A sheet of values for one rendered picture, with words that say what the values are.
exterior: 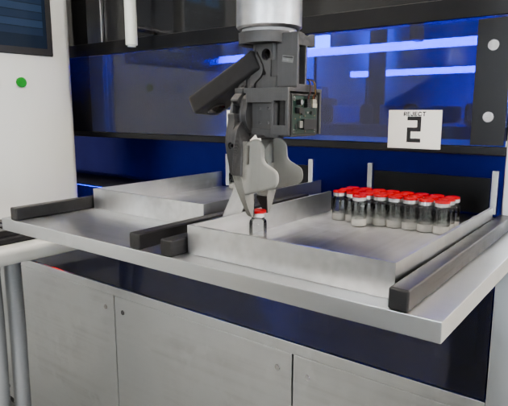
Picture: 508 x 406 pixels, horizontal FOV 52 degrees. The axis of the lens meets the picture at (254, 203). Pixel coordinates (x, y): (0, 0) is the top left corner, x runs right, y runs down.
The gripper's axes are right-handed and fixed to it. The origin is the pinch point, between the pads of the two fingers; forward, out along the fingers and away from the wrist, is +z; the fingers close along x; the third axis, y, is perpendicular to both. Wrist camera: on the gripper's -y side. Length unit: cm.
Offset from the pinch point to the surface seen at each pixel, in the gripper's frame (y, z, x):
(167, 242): -5.3, 3.9, -9.8
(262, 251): 6.7, 3.5, -7.3
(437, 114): 12.1, -10.8, 30.0
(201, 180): -38.0, 3.6, 31.7
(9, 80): -73, -17, 9
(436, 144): 12.3, -6.3, 30.1
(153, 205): -23.0, 3.5, 4.3
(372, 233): 9.1, 5.3, 15.1
